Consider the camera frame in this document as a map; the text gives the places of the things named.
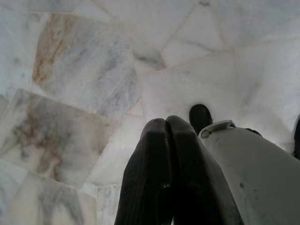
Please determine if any black robot foot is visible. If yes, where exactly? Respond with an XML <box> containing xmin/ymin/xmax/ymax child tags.
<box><xmin>188</xmin><ymin>104</ymin><xmax>214</xmax><ymax>135</ymax></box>
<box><xmin>292</xmin><ymin>114</ymin><xmax>300</xmax><ymax>160</ymax></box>

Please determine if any black left robot foot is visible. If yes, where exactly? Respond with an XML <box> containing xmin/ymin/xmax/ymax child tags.
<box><xmin>188</xmin><ymin>104</ymin><xmax>214</xmax><ymax>135</ymax></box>

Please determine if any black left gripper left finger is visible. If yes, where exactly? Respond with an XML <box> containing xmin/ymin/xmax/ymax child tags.
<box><xmin>114</xmin><ymin>118</ymin><xmax>174</xmax><ymax>225</ymax></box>

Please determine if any black right robot foot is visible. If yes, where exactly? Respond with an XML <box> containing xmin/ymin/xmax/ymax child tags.
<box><xmin>292</xmin><ymin>114</ymin><xmax>300</xmax><ymax>160</ymax></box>

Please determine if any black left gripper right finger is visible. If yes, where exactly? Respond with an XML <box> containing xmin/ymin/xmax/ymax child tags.
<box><xmin>166</xmin><ymin>114</ymin><xmax>245</xmax><ymax>225</ymax></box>

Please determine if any grey left robot leg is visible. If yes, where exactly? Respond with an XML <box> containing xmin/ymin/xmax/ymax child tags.
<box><xmin>198</xmin><ymin>119</ymin><xmax>300</xmax><ymax>225</ymax></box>

